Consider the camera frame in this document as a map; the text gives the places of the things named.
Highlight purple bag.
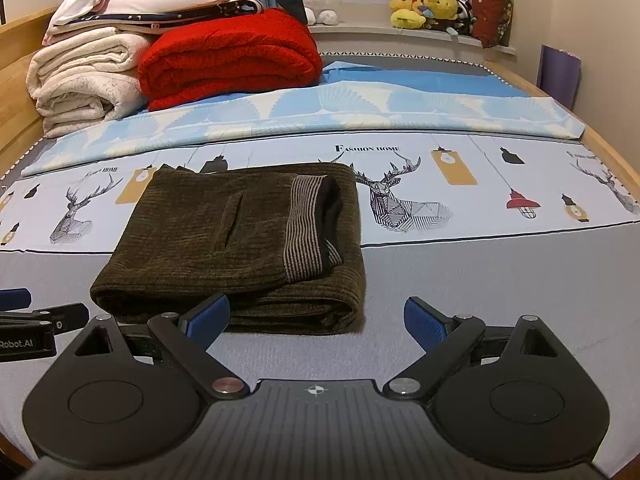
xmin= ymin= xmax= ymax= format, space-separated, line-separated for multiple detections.
xmin=536 ymin=44 xmax=583 ymax=111

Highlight yellow bear plush toy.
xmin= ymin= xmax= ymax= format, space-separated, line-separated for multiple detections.
xmin=422 ymin=0 xmax=459 ymax=32

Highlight navy star printed cloth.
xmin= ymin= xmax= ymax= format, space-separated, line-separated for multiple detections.
xmin=65 ymin=0 xmax=265 ymax=29

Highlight white stone windowsill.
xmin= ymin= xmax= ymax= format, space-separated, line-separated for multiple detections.
xmin=307 ymin=21 xmax=516 ymax=59

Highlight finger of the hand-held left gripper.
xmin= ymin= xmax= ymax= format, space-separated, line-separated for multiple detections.
xmin=0 ymin=287 xmax=32 ymax=312
xmin=0 ymin=302 xmax=91 ymax=334

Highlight light blue patterned quilt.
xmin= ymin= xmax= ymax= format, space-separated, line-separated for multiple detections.
xmin=20 ymin=60 xmax=586 ymax=178

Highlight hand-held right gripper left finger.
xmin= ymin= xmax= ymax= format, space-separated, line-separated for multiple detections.
xmin=57 ymin=292 xmax=252 ymax=402

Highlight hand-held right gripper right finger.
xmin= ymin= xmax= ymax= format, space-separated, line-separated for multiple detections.
xmin=382 ymin=296 xmax=576 ymax=402

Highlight white plush toy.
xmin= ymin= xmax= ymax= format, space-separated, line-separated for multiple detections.
xmin=300 ymin=0 xmax=343 ymax=26

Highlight folded red fleece blanket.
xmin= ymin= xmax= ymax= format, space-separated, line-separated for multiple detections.
xmin=137 ymin=7 xmax=323 ymax=113

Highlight folded white fleece blanket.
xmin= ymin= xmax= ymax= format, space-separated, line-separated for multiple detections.
xmin=26 ymin=30 xmax=151 ymax=138

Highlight panda plush toy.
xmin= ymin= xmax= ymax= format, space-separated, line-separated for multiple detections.
xmin=452 ymin=0 xmax=477 ymax=37

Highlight dark red cushion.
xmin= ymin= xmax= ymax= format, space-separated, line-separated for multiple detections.
xmin=470 ymin=0 xmax=514 ymax=49

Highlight wooden bed frame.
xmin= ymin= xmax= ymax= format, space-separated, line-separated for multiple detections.
xmin=0 ymin=6 xmax=640 ymax=480

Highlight dark olive corduroy pants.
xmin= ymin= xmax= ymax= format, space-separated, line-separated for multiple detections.
xmin=90 ymin=161 xmax=368 ymax=335

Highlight yellow duck plush toy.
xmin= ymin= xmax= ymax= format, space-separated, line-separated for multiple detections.
xmin=390 ymin=0 xmax=427 ymax=29

